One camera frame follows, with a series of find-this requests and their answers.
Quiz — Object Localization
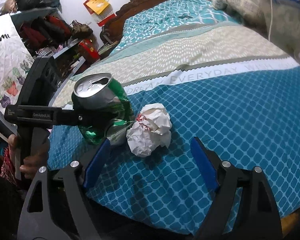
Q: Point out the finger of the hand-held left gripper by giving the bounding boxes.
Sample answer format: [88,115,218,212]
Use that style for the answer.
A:
[51,106,110,134]

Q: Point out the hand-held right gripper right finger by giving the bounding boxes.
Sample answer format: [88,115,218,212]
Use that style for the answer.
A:
[190,137,283,240]

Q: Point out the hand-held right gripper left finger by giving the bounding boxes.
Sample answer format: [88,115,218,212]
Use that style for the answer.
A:
[17,139,111,240]

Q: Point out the green drink can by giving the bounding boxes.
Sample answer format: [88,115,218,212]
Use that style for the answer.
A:
[71,72,135,147]

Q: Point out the white paper red print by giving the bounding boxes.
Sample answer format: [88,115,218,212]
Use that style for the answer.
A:
[126,102,172,158]

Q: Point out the person's left hand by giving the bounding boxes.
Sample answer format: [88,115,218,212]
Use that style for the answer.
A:
[8,134,49,180]

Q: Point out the white plant print cloth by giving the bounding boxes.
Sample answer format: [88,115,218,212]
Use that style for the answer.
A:
[0,14,35,108]

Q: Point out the hanging red and dark clothes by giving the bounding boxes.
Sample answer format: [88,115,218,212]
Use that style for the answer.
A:
[17,15,72,52]

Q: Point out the beige and blue bed mat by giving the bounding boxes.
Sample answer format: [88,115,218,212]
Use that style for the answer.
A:
[49,21,300,230]

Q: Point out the red bag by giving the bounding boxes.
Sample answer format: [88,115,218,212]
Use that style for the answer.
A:
[78,36,99,60]

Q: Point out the camouflage handbag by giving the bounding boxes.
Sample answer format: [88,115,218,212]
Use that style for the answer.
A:
[70,20,93,39]

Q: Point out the grey shelf rack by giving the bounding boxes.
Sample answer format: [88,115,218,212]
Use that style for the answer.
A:
[0,5,88,143]

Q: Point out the teal patterned quilt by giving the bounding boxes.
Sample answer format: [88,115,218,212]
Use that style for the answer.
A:
[107,0,243,58]

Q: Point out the carved wooden headboard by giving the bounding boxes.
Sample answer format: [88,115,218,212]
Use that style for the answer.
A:
[100,0,187,48]

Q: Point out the patterned pillow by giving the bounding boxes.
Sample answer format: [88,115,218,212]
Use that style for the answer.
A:
[212,0,268,25]

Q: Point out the red yellow wall calendar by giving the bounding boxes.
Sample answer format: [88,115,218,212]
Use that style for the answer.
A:
[84,0,115,27]

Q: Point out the white cable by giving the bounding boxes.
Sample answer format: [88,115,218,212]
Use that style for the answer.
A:
[267,0,283,42]

